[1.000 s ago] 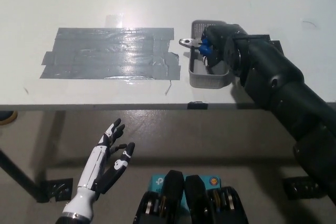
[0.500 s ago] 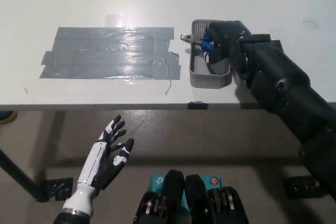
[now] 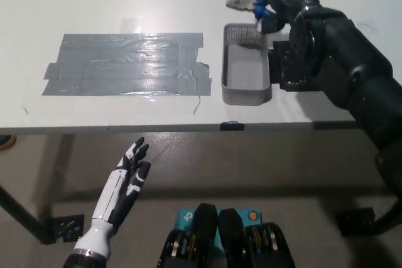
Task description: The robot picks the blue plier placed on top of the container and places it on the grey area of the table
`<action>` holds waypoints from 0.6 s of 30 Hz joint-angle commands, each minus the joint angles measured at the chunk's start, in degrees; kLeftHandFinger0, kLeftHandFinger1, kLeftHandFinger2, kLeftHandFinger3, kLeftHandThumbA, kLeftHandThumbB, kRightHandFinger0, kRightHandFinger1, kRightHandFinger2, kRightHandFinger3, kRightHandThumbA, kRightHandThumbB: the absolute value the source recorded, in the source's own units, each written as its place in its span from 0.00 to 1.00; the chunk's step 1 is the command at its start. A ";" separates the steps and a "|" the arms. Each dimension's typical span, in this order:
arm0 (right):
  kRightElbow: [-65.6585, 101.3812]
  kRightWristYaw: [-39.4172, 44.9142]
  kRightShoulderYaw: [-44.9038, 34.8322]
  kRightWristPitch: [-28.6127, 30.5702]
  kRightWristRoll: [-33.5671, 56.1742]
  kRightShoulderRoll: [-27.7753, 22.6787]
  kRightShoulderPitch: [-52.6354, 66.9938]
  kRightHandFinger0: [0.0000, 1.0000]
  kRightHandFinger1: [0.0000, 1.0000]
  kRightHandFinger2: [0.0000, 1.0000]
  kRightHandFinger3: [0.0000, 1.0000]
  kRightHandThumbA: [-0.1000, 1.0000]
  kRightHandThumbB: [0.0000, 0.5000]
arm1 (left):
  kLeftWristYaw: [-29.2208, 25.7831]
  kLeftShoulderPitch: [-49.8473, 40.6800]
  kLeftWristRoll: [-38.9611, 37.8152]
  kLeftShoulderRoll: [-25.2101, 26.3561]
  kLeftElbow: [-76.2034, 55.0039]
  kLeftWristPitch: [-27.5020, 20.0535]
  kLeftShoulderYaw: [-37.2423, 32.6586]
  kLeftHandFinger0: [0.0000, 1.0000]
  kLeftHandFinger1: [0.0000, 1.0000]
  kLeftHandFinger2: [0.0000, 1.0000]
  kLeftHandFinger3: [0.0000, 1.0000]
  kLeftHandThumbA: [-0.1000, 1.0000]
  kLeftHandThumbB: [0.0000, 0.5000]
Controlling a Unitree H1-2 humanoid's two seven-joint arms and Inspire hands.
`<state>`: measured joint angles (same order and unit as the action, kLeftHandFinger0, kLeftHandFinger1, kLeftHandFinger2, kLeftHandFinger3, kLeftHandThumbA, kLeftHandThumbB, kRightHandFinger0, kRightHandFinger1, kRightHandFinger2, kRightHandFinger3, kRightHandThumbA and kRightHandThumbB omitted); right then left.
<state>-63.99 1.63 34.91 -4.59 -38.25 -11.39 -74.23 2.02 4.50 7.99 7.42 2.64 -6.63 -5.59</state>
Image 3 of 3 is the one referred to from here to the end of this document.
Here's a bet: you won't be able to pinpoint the grey perforated plastic basket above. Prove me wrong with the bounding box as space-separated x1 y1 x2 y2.
220 23 273 106

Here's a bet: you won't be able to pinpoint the small black tape piece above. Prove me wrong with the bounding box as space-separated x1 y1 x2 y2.
220 121 245 131

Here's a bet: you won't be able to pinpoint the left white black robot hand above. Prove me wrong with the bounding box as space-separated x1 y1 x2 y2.
90 137 151 228

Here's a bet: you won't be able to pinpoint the black teal robot torso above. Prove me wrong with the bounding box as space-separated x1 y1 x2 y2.
158 202 296 268

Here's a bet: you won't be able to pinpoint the blue handled pliers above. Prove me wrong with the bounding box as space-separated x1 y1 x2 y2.
224 0 277 23

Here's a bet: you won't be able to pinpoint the black floor tape patch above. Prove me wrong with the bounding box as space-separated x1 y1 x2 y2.
334 207 376 237
46 214 85 245

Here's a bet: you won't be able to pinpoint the grey duct tape patch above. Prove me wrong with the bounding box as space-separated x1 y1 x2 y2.
41 31 212 97

